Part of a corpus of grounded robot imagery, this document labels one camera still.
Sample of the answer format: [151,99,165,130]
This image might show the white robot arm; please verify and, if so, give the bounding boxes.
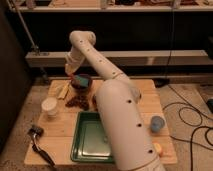
[65,31,166,171]

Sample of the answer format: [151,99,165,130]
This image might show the dark brown bowl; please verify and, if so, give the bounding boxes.
[92,94,98,111]

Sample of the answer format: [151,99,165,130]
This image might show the teal sponge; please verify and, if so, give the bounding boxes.
[74,75,88,87]

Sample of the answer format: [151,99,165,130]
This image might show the yellow banana piece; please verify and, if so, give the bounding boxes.
[57,82,69,100]

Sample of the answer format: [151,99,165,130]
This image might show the bunch of dark grapes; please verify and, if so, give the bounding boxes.
[65,95,89,110]

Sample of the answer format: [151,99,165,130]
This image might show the metal pole stand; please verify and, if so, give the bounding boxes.
[9,0,50,84]

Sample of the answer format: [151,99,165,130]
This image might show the white plastic cup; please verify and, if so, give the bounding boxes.
[41,97,58,117]

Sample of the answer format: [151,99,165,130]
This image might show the green plastic tray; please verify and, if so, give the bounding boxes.
[70,111,114,163]

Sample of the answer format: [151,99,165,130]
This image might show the wooden board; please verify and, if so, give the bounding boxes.
[23,78,179,167]

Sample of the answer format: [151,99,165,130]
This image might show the blue cup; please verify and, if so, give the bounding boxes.
[150,116,165,133]

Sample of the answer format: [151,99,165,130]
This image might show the black handled brush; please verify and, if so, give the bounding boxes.
[28,125,55,167]

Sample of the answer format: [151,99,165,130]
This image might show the black cables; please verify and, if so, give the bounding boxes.
[162,83,213,171]

